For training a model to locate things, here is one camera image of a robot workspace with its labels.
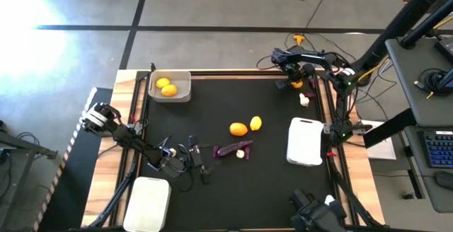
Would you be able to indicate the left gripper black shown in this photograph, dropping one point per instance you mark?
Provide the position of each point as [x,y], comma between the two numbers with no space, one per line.
[198,159]

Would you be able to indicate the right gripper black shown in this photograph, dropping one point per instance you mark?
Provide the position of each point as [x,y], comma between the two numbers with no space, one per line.
[297,71]

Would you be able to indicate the orange-yellow lemon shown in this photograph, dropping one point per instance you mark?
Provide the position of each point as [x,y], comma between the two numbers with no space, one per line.
[296,83]
[238,129]
[169,90]

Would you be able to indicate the small purple eggplant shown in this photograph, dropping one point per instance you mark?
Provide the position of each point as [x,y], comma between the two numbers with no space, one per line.
[215,152]
[247,153]
[313,83]
[310,95]

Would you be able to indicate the white garlic bulb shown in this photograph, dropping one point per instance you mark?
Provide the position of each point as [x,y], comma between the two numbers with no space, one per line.
[304,100]
[240,153]
[172,151]

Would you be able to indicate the large purple eggplant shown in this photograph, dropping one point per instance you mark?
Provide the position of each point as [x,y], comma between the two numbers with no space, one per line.
[233,148]

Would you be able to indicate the white plastic basket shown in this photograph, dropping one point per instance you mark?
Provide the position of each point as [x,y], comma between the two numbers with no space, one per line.
[304,141]
[147,205]

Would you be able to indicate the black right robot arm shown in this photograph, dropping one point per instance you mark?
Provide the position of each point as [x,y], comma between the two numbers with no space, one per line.
[341,108]

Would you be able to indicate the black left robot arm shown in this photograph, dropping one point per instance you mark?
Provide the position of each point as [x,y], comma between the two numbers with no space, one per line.
[141,143]

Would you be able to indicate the black table mat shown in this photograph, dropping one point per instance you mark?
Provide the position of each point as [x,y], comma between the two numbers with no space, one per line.
[247,196]

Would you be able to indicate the beige plastic basket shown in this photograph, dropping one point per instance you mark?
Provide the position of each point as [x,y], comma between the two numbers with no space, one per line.
[180,95]

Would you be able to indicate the black desk foot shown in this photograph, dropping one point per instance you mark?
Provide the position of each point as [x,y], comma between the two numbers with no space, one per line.
[389,127]

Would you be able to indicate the white paper sheet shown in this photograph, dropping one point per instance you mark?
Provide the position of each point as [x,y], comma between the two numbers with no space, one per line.
[382,150]

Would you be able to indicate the grey desk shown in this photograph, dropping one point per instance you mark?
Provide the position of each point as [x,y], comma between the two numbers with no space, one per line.
[407,83]

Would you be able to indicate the black tower fan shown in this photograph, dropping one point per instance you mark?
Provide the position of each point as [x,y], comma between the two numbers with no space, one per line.
[400,23]

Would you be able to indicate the black mat with striped edge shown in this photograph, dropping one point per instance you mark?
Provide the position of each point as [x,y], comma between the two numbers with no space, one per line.
[70,189]

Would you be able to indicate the black pole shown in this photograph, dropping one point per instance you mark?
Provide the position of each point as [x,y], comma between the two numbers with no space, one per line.
[424,25]

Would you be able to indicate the black desktop device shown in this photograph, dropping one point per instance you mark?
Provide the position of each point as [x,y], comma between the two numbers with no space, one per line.
[446,50]

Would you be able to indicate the grey keyboard tray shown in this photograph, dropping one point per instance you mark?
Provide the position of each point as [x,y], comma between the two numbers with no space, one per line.
[417,182]

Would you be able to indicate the backlit black keyboard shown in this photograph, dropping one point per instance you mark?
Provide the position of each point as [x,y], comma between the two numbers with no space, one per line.
[439,150]

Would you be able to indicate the grey metal stand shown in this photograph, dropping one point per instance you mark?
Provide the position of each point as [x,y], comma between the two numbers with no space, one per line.
[28,146]

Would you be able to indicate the black computer mouse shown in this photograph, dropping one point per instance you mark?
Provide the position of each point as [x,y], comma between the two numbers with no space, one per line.
[445,180]

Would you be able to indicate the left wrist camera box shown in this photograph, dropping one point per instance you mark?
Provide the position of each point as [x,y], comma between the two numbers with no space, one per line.
[176,167]

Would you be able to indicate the black aluminium table frame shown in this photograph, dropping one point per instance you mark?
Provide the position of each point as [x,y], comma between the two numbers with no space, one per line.
[230,73]

